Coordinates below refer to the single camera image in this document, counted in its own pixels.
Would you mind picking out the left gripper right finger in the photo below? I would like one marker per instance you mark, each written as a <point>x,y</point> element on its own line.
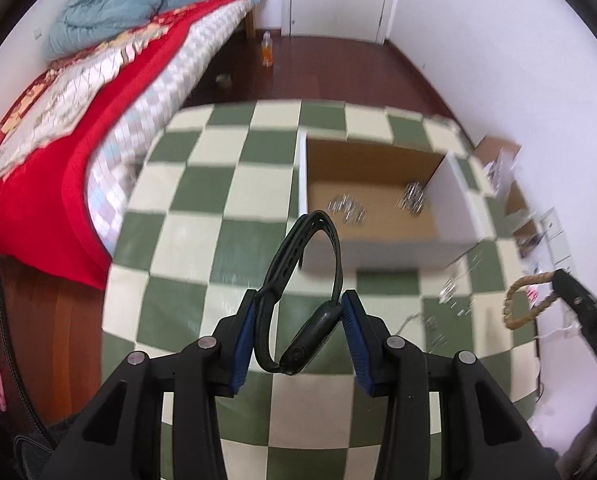
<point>366,335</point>

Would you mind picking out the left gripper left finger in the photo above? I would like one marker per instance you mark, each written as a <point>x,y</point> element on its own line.
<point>235,334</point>

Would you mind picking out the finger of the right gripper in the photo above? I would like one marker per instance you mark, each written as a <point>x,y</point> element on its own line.
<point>581,301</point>

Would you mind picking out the black smart watch band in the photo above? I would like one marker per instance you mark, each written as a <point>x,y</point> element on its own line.
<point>286,274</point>

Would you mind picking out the white cardboard jewelry box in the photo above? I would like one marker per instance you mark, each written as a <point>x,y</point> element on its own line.
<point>394,208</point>

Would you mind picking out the white power strip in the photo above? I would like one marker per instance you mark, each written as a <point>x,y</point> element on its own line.
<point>557,243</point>

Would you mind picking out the brown cardboard box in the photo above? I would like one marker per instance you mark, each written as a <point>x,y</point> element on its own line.
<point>509,207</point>

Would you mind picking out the red patterned bedspread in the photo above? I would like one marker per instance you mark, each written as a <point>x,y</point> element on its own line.
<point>50,133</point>

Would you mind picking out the white checkered mattress sheet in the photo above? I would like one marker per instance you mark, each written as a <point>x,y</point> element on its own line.
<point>116,163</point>

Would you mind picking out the orange drink bottle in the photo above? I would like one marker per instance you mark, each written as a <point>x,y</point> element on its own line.
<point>267,49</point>

